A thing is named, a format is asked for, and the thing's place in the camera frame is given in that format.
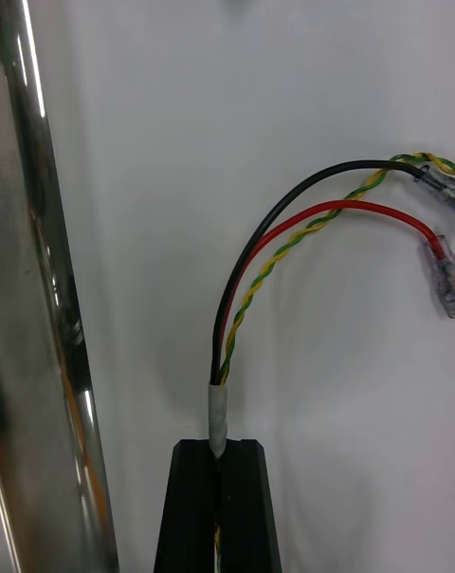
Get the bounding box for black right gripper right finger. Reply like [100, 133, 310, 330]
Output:
[218, 437, 283, 573]

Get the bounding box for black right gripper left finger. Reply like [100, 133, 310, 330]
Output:
[153, 438, 223, 573]

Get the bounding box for black red green-yellow wire harness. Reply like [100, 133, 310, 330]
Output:
[207, 151, 455, 573]

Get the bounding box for steel tray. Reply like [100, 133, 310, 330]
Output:
[0, 0, 120, 573]

